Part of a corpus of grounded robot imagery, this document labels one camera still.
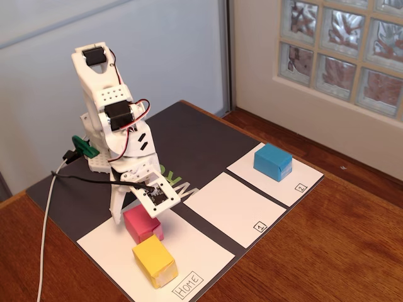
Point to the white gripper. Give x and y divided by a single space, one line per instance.
117 201

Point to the red paper box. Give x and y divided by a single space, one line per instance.
138 223

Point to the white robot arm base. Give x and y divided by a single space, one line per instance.
100 163

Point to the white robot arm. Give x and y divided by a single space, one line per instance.
94 81

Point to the yellow paper box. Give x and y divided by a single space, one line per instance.
154 261

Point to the white paper sheet marked home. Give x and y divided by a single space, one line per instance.
204 251

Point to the blue paper box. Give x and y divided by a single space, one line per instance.
270 160

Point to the green clamp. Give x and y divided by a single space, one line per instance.
85 146

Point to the dark grey mat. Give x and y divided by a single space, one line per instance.
204 138

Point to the white paper sheet marked 1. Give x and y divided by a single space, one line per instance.
233 214

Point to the frosted door panel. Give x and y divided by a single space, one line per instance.
47 94

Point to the white paper sheet marked 2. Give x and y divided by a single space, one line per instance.
283 192

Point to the glass block window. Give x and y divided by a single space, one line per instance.
343 50

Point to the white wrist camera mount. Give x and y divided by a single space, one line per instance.
170 201

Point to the grey metal door frame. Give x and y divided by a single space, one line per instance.
227 56

